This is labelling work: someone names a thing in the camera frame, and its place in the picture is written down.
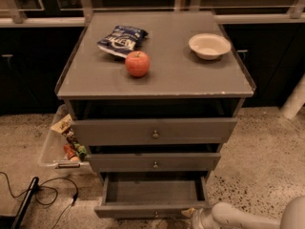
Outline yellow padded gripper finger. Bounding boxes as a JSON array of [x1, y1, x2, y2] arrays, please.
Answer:
[[181, 208, 195, 218]]

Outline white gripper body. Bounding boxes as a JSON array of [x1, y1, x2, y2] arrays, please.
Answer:
[[191, 208, 218, 229]]

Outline grey bottom drawer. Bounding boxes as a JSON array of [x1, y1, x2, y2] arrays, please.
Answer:
[[94, 171, 209, 219]]

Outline grey drawer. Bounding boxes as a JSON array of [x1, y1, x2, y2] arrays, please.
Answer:
[[94, 171, 209, 219], [71, 117, 237, 146], [88, 153, 220, 172]]

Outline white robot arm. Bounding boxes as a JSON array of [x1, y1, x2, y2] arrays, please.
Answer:
[[182, 81, 305, 229]]

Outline grey top drawer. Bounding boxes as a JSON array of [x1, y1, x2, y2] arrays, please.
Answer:
[[71, 117, 237, 146]]

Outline grey middle drawer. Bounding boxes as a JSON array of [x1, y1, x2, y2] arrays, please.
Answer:
[[88, 153, 220, 172]]

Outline grey drawer cabinet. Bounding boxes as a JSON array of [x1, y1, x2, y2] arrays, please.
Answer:
[[54, 10, 257, 183]]

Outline snack packets in bin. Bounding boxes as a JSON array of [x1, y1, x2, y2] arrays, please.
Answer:
[[51, 114, 88, 161]]

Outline clear plastic bin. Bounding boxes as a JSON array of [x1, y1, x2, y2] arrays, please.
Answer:
[[38, 105, 92, 176]]

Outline red apple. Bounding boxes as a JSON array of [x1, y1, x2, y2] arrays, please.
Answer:
[[125, 51, 151, 77]]

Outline white bowl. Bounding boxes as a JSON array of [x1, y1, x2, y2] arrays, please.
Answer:
[[189, 33, 232, 60]]

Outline black bar stand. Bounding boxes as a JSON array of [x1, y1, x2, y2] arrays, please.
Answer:
[[0, 177, 39, 229]]

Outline blue chip bag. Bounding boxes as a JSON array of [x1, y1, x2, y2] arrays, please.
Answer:
[[97, 25, 148, 58]]

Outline white metal railing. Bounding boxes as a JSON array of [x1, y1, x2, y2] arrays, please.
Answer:
[[0, 0, 305, 27]]

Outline black cable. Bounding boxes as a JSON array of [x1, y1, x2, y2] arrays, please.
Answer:
[[0, 171, 80, 229]]

